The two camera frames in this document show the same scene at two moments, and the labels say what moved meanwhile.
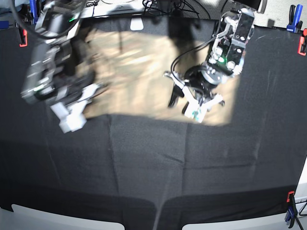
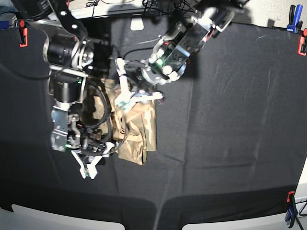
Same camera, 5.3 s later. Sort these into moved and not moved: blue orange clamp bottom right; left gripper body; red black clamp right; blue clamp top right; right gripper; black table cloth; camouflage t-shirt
Moved: right gripper; left gripper body; camouflage t-shirt
Not moved: blue clamp top right; black table cloth; red black clamp right; blue orange clamp bottom right
